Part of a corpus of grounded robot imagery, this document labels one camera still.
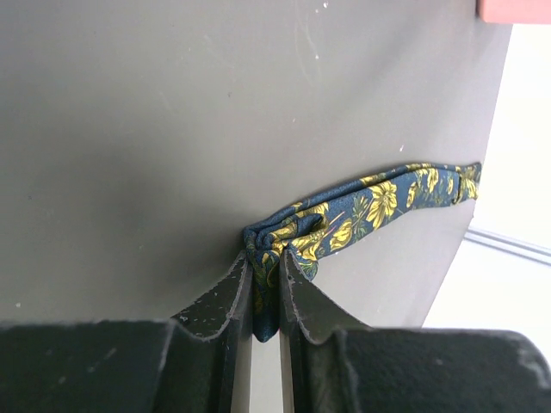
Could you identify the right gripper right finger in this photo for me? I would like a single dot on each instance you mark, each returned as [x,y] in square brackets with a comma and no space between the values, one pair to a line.
[332,362]

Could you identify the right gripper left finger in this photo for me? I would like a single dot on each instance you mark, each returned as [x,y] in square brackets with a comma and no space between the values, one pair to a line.
[198,360]

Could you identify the blue yellow floral tie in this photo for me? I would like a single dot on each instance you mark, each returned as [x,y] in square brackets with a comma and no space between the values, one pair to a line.
[330,221]

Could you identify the pink compartment organizer box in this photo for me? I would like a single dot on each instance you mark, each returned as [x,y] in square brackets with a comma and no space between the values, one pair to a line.
[514,11]

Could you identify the right aluminium frame post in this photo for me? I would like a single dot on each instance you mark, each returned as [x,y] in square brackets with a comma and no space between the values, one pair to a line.
[509,246]

